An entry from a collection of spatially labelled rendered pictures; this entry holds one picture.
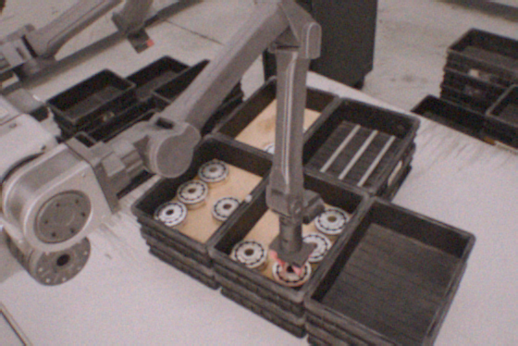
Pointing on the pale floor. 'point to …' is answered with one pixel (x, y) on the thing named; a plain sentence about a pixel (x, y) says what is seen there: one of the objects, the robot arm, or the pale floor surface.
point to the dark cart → (339, 41)
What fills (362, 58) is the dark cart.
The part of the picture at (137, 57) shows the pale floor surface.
